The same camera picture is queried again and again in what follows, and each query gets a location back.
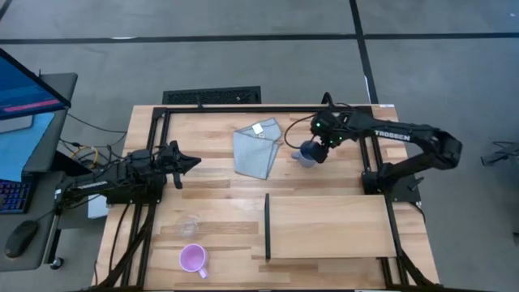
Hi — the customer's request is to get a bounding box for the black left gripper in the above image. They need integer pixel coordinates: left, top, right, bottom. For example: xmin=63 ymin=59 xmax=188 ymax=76
xmin=156 ymin=140 xmax=203 ymax=191

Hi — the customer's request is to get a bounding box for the blue-grey mug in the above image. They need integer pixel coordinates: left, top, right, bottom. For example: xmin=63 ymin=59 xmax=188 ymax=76
xmin=290 ymin=140 xmax=321 ymax=169

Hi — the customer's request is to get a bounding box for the wooden shelf with black legs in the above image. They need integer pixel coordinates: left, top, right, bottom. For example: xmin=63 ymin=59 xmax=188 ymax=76
xmin=264 ymin=193 xmax=397 ymax=260

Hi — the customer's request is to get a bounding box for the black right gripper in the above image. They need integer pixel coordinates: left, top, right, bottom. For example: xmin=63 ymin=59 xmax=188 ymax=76
xmin=306 ymin=109 xmax=350 ymax=165

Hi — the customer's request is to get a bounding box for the grey folded cloth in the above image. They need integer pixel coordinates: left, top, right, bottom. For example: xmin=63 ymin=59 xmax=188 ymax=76
xmin=232 ymin=117 xmax=284 ymax=181

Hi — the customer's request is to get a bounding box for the backlit keyboard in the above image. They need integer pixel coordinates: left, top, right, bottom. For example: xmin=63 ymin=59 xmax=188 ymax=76
xmin=0 ymin=180 xmax=33 ymax=215

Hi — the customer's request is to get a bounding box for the black computer mouse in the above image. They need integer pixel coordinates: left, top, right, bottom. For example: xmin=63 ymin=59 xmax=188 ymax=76
xmin=4 ymin=220 xmax=40 ymax=259

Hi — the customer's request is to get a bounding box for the pink mug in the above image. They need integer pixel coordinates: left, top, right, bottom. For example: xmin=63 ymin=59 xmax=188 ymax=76
xmin=178 ymin=243 xmax=210 ymax=280

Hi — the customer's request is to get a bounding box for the computer monitor with blue screen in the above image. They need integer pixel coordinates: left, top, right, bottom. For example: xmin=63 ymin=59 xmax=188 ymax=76
xmin=0 ymin=47 xmax=73 ymax=122

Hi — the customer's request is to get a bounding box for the clear glass cup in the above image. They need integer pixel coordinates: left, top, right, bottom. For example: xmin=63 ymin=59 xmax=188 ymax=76
xmin=177 ymin=213 xmax=202 ymax=239

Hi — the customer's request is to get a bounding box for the black cable bundle on floor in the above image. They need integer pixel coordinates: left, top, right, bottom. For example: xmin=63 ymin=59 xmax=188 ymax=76
xmin=480 ymin=140 xmax=519 ymax=167

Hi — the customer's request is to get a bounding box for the black cable to desk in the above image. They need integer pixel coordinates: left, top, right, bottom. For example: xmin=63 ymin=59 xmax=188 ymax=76
xmin=66 ymin=113 xmax=127 ymax=135

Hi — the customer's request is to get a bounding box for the white box under arm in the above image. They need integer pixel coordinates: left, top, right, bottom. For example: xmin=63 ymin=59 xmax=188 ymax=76
xmin=88 ymin=193 xmax=109 ymax=220

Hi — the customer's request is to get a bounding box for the grey side desk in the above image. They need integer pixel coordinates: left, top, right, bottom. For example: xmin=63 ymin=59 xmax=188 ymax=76
xmin=0 ymin=72 xmax=79 ymax=272

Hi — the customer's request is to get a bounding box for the black aluminium table frame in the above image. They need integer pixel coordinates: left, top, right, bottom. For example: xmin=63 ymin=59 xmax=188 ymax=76
xmin=92 ymin=104 xmax=443 ymax=292

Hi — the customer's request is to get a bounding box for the black right arm cable loop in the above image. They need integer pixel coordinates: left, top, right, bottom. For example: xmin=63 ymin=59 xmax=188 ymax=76
xmin=283 ymin=114 xmax=317 ymax=149

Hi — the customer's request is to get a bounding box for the yellow cable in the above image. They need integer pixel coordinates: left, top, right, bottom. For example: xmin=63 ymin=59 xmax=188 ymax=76
xmin=71 ymin=144 xmax=100 ymax=170

